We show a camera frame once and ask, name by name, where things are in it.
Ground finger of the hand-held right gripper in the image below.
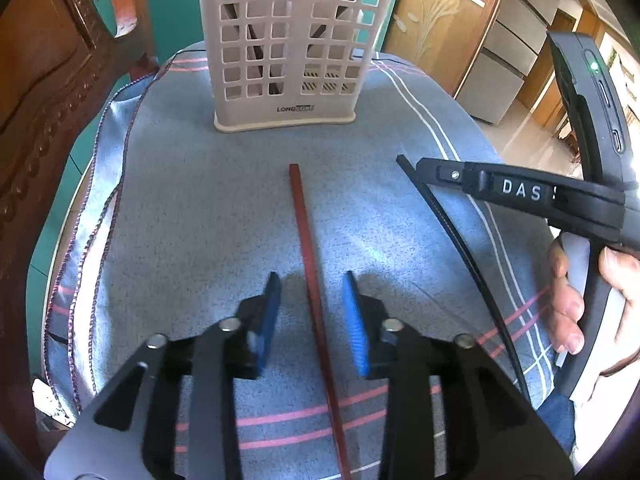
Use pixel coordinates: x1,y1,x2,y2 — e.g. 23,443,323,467
415,157,557,214

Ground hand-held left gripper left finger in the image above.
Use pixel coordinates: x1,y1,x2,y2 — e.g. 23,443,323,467
44,271,282,480

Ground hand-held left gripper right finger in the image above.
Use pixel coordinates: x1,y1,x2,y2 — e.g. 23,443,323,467
341,270,576,480

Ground single maroon chopstick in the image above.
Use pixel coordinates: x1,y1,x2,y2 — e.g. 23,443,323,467
287,162,353,480

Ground single black chopstick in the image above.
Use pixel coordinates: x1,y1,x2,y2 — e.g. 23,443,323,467
396,154,532,405

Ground white plastic utensil holder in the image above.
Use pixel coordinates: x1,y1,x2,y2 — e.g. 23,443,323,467
196,0,403,135

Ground person's right hand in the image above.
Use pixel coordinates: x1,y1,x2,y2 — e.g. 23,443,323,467
546,237,640,377

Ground silver refrigerator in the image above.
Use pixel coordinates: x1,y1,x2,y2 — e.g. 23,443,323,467
455,0,571,126

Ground blue striped cloth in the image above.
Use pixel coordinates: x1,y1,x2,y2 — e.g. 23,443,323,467
40,40,576,480

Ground glossy wooden cabinet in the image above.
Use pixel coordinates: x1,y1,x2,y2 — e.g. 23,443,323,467
382,0,516,98

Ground person's leg in jeans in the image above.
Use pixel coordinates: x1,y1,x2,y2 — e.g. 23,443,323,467
537,390,577,461

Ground carved wooden chair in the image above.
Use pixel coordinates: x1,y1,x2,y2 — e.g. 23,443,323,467
0,0,161,461

